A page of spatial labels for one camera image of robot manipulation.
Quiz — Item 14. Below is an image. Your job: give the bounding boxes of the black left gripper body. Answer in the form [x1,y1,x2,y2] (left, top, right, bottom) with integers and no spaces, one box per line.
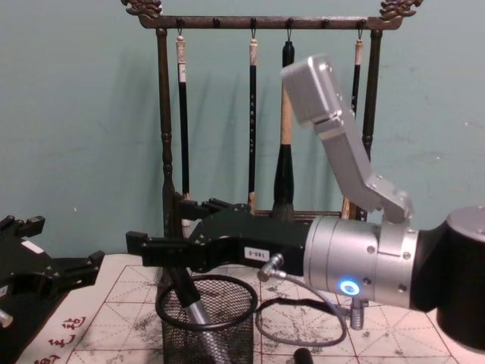
[0,227,58,306]

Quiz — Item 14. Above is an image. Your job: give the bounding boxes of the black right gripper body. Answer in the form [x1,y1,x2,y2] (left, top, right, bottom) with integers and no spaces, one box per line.
[190,203,315,278]

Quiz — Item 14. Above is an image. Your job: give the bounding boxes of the black and silver pen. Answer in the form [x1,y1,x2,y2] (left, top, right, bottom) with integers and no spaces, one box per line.
[165,265,233,364]

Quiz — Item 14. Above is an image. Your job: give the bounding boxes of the thin black brush white label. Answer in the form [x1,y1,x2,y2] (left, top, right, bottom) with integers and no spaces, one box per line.
[175,35,192,202]

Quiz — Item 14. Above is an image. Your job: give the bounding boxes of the thin black brush printed characters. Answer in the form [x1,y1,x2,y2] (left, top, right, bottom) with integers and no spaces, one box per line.
[247,36,260,214]

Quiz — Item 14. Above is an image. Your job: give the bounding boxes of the black mesh pen holder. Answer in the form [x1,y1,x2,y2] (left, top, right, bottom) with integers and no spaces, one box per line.
[154,275,259,364]

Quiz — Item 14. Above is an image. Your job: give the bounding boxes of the dark wooden brush rack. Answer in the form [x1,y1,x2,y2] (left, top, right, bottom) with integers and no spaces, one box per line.
[120,0,424,263]

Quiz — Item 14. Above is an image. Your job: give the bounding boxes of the white grid calligraphy mat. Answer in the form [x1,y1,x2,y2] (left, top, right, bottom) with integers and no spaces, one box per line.
[37,250,485,364]

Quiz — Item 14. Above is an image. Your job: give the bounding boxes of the grey right gripper cable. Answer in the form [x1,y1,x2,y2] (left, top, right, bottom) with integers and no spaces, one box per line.
[255,254,365,347]

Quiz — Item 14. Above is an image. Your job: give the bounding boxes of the large brush tan handle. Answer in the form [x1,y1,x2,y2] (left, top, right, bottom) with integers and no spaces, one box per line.
[271,40,297,220]

